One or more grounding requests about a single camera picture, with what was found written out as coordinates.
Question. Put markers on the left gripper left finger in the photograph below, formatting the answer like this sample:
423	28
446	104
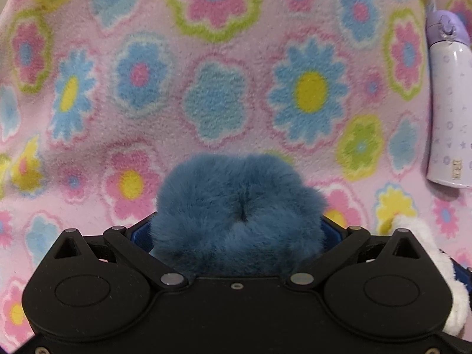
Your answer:
134	245

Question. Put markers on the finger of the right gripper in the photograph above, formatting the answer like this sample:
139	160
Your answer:
463	275

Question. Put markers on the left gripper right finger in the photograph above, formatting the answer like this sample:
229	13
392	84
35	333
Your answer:
339	248

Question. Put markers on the white fluffy plush toy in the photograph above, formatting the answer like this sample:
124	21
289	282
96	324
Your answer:
456	320

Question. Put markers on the blue fluffy scrunchie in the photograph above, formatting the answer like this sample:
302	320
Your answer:
221	215

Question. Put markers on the purple thermos bottle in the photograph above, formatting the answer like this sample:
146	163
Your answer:
450	70

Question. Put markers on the pink floral fleece blanket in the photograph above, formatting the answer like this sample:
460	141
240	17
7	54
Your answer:
101	98

